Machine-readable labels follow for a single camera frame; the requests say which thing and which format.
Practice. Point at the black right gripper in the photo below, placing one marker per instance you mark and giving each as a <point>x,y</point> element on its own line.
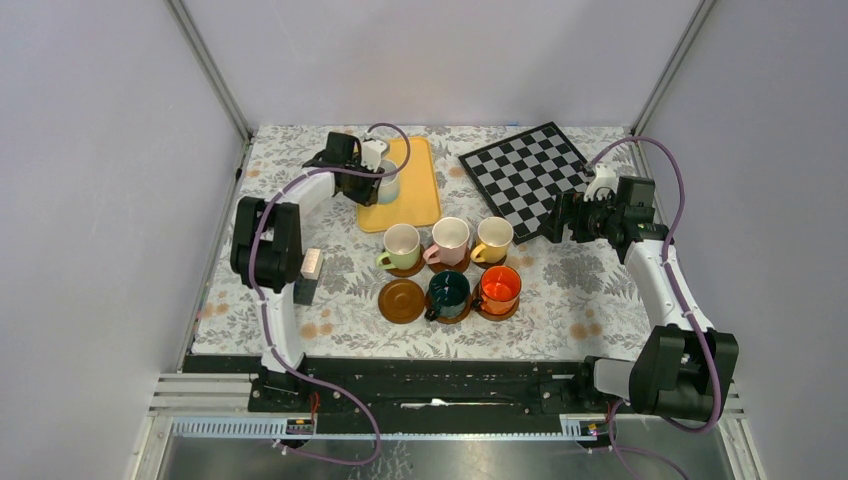
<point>569,206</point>

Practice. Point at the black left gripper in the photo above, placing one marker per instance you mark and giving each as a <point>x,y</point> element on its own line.
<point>366,194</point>

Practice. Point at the white mug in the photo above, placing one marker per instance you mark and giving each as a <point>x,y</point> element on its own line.
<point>389,187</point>

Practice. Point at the yellow plastic tray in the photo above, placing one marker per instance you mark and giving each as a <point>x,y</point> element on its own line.
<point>418,203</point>

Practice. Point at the pink mug back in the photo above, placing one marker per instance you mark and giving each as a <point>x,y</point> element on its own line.
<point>401,244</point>

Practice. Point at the pink mug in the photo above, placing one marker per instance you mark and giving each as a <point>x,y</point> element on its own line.
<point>401,244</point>
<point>450,236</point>

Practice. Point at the black and white chessboard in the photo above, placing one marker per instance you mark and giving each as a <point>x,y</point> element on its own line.
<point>524,177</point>

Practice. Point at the brown coaster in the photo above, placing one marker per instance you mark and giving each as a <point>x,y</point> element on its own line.
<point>401,301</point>
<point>405,273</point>
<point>496,317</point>
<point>460,267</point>
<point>430,315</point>

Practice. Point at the pink mug front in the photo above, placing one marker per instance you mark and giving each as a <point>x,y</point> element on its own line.
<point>450,236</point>

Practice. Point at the cream yellow mug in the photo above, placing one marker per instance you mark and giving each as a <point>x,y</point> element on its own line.
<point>494,236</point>

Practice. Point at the orange cup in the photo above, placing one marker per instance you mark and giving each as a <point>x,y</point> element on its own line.
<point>498,289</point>

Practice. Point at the dark walnut wooden coaster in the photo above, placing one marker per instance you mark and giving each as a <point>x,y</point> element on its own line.
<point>487,265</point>

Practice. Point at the dark green mug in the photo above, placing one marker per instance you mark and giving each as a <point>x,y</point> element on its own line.
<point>449,290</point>

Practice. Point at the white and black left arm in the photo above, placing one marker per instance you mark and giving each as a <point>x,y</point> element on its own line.
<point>266,248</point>

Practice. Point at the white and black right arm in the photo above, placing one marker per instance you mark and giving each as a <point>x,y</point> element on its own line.
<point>685,367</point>

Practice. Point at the beige building block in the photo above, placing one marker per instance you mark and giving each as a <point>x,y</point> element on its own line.
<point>312,263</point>

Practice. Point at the grey building block baseplate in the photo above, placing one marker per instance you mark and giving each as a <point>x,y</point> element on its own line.
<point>304,291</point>

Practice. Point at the floral patterned tablecloth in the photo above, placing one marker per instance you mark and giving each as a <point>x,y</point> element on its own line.
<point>576,299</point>

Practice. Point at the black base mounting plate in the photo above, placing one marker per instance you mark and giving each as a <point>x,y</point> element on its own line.
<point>420,396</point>

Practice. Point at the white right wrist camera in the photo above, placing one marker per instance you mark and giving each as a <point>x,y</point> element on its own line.
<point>599,180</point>

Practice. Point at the aluminium frame rail right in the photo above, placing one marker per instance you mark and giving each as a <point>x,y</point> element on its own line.
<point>690,34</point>

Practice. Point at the aluminium frame rail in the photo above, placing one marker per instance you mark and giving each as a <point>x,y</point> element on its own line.
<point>208,66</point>
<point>690,34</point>

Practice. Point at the aluminium frame rail left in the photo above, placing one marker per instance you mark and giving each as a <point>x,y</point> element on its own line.
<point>208,66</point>

